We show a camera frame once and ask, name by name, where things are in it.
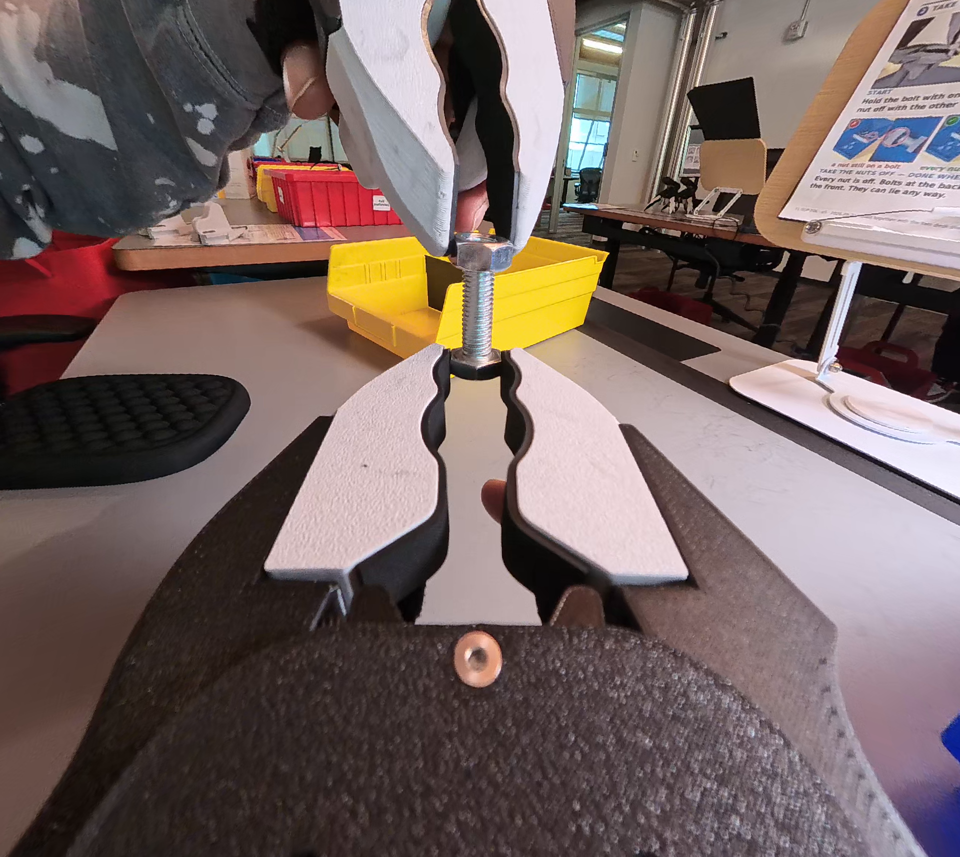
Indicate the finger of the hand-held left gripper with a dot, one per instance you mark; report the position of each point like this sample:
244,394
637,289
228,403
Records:
382,84
532,84

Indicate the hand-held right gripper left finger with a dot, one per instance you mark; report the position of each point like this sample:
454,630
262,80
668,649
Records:
352,482

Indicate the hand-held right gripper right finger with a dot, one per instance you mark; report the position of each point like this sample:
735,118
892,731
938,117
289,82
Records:
585,497

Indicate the silver hex nut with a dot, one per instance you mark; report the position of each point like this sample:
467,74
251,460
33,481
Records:
474,368

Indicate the yellow plastic bin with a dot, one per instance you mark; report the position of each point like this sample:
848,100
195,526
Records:
390,287

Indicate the silver hex bolt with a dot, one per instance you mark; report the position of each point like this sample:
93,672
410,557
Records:
478,309

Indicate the blue plastic bin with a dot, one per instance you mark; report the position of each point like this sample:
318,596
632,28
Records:
952,759

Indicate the person's left forearm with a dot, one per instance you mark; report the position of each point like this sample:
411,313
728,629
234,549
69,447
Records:
112,47

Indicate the person's left hand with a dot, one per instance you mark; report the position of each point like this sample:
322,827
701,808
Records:
307,84

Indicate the person's right hand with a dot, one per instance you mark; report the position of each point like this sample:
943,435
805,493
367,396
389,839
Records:
496,501

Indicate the black office chair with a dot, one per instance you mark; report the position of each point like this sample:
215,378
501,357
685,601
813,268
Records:
590,183

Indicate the red storage bin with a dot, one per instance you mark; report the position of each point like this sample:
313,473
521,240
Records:
330,201

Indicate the small yellow storage bin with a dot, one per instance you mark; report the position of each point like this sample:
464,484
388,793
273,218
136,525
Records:
264,189

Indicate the black desk gadget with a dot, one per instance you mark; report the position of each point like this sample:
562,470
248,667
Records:
671,193

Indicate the wooden background desk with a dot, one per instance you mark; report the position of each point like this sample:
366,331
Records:
675,218

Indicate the red floor crate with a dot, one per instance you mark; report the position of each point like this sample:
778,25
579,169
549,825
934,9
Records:
885,366
675,306

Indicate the background board stand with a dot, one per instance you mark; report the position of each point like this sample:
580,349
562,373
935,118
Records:
731,159

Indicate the white board stand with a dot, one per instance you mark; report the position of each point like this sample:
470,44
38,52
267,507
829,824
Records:
787,388

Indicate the wooden side table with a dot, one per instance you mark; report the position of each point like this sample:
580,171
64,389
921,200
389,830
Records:
225,255

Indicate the black textured armrest pad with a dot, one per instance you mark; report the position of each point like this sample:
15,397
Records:
112,429

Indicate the instruction sheet on stand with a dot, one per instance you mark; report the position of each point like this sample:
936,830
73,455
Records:
817,144

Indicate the printed instruction sheet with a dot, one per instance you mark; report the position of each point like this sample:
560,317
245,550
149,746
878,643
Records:
885,122

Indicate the red plastic tub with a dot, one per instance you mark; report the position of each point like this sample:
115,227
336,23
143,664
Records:
45,287

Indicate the white plastic bracket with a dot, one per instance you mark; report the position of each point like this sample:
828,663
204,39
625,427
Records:
202,223

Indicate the grey wall box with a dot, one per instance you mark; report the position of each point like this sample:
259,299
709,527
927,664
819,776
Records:
797,30

